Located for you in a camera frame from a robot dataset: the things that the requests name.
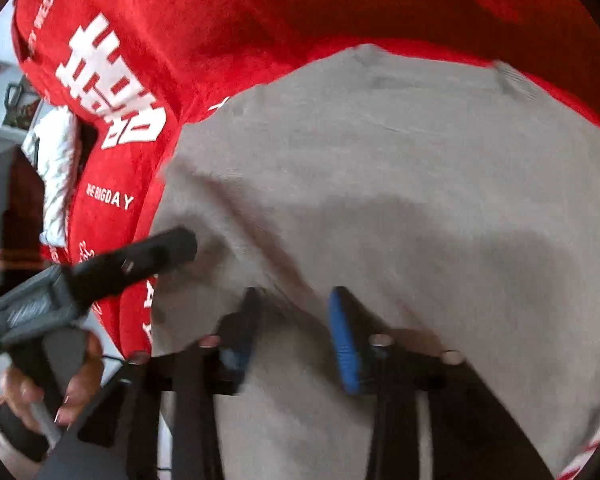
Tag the red printed blanket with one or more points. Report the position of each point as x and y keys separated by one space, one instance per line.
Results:
x=190 y=35

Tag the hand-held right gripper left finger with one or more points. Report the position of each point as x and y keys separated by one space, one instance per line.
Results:
x=236 y=356

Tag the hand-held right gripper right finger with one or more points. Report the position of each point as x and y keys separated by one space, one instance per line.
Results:
x=343 y=346

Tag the framed picture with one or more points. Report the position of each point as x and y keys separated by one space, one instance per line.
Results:
x=21 y=105

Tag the grey knit garment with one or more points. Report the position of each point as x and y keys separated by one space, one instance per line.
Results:
x=380 y=200

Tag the person's left forearm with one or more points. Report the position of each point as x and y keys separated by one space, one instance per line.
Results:
x=10 y=435

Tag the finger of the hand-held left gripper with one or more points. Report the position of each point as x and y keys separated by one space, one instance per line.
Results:
x=140 y=257

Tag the person's left hand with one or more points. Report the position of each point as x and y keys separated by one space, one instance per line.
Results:
x=82 y=385

